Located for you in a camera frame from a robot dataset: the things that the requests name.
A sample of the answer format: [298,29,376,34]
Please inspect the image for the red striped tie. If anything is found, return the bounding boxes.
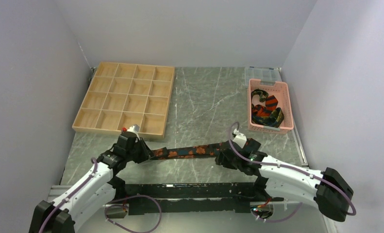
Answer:
[251,95,278,126]

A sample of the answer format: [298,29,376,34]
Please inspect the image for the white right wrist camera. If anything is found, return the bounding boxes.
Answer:
[232,129,247,149]

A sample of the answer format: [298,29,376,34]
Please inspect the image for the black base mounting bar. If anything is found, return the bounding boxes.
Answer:
[93,183,284,216]

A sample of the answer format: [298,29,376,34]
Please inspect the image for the wooden compartment tray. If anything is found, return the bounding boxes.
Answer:
[72,62,175,139]

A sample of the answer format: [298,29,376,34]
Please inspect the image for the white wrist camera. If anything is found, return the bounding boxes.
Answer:
[232,129,247,149]
[121,124,140,134]

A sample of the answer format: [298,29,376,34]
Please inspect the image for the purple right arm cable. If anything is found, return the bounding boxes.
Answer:
[227,121,357,223]

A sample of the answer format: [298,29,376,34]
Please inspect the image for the pink perforated plastic basket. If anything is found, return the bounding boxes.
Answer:
[248,79,294,134]

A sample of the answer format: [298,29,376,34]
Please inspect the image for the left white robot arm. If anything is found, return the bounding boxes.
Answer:
[29,126,151,233]

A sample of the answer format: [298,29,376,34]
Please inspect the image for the clear plastic organizer box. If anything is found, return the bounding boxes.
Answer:
[244,67,282,87]

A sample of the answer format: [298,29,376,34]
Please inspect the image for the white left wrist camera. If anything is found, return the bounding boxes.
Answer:
[121,124,140,134]

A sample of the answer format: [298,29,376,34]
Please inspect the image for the black tie orange flowers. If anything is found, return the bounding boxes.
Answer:
[150,142,232,160]

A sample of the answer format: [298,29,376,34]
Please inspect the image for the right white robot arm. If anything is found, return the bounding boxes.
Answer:
[215,140,357,222]

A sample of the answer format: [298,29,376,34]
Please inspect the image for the aluminium frame rail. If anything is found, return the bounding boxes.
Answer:
[60,183,318,208]

